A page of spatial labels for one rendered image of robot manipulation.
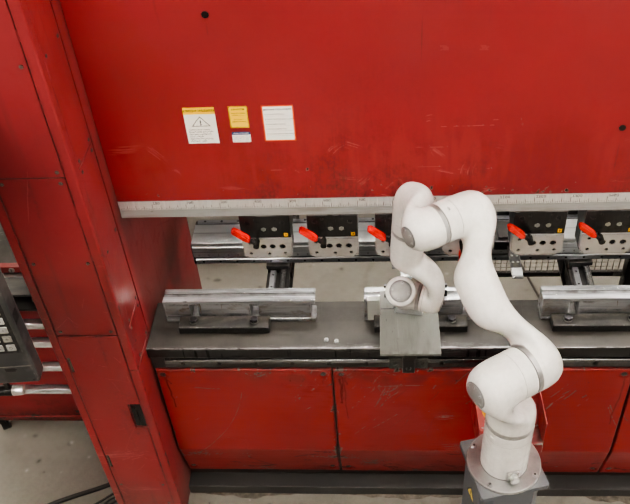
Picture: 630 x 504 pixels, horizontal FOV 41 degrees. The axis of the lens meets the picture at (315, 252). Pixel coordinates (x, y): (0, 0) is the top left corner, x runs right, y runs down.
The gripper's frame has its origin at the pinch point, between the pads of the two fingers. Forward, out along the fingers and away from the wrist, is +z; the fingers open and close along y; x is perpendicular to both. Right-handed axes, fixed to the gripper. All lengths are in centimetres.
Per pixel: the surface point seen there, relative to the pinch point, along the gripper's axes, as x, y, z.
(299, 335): 15.2, 34.9, 7.4
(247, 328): 15, 52, 4
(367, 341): 14.3, 12.7, 8.2
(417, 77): -52, 0, -55
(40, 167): -17, 90, -71
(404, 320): 6.6, 0.8, -1.7
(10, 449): 78, 165, 69
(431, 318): 4.9, -7.2, -0.3
